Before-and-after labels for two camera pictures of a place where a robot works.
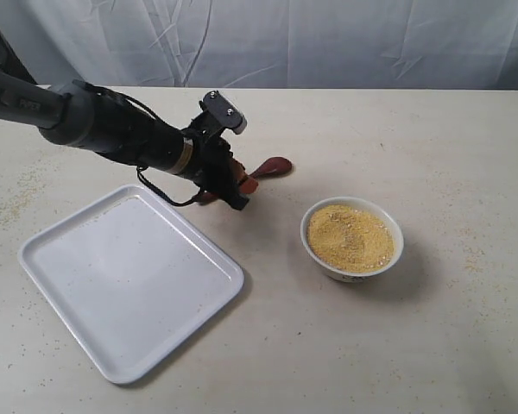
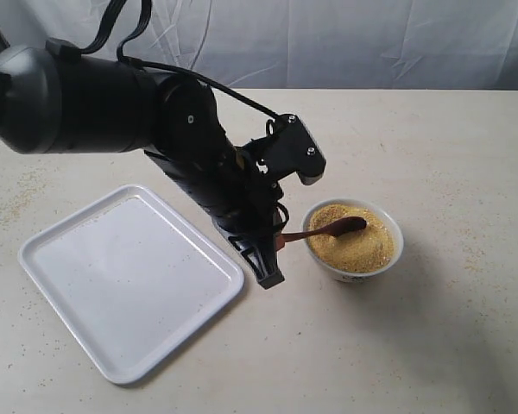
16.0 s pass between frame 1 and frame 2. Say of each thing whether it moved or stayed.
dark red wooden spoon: moved
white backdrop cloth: stayed
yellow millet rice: stayed
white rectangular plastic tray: stayed
